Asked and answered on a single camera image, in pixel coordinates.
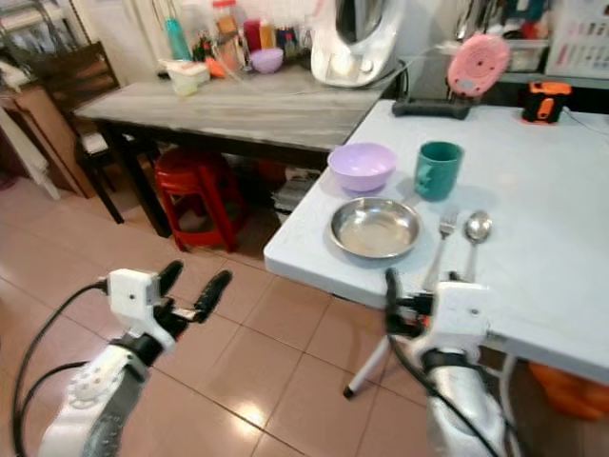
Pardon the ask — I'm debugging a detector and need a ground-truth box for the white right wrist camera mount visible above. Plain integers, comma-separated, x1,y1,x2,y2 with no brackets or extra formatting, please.
422,279,492,359

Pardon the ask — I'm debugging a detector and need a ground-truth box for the large purple plastic bowl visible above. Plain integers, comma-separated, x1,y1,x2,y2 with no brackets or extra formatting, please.
327,142,399,195

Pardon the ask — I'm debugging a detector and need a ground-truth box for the orange plastic bucket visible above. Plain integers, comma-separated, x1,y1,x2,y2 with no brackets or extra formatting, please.
527,360,609,422

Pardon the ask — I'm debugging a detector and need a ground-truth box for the grey storage box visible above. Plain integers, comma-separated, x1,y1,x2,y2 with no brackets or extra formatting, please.
270,171,330,228

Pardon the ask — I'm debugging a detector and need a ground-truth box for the white folding table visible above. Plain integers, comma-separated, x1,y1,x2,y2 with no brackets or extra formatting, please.
263,99,609,401

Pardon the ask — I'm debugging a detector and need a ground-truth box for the stainless steel plate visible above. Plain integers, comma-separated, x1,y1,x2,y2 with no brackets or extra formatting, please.
329,197,423,262

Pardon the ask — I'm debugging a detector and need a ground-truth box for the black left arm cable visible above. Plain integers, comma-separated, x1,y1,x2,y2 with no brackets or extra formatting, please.
11,279,111,457

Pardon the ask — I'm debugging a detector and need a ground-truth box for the black flat base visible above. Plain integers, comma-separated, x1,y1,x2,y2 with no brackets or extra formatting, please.
392,97,473,121

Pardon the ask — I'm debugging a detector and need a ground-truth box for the clear jar with red lid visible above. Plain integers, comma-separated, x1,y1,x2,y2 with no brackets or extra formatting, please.
213,0,246,70

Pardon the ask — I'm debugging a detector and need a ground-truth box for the pink round appliance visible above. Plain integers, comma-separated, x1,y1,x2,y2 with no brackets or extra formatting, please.
447,32,512,99

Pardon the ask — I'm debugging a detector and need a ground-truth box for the silver metal fork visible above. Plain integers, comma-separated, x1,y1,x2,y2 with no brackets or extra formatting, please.
423,208,461,293

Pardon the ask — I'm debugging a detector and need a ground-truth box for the teal bottle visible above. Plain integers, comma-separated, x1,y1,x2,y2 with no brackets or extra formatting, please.
164,17,192,63

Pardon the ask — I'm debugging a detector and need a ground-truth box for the orange and black device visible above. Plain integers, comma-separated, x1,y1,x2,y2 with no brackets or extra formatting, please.
521,81,575,126

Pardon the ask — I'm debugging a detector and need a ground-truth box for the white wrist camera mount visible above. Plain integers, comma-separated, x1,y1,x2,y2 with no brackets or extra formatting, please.
422,279,492,359
107,268,161,340

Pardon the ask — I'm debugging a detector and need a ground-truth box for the white kitchen food processor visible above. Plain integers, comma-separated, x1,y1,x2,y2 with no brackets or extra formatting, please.
310,0,406,89

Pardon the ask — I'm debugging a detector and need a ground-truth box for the grey table with dark legs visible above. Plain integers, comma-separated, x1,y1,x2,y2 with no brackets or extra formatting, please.
73,67,403,240

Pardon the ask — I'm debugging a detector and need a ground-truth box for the teal plastic cup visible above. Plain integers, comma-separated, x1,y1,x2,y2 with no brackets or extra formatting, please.
414,141,465,203

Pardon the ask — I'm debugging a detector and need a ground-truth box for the dark wooden chair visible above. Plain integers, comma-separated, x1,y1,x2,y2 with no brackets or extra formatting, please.
23,42,127,227

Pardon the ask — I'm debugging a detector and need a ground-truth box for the red plastic stool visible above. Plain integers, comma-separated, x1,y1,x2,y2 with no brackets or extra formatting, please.
153,147,245,254

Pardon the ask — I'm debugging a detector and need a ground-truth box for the white plastic container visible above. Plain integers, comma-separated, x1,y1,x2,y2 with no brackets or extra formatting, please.
163,60,211,99

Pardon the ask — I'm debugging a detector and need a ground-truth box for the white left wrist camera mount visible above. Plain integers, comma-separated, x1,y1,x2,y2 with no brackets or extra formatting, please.
107,268,161,340

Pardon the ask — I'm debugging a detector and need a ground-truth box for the red cup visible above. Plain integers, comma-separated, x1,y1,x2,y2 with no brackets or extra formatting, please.
243,19,263,52

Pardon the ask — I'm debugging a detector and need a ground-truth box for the silver metal spoon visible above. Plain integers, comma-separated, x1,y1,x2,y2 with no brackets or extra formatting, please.
463,210,495,284

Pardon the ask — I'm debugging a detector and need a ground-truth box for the small purple bowl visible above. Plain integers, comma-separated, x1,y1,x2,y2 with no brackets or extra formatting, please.
249,48,285,76

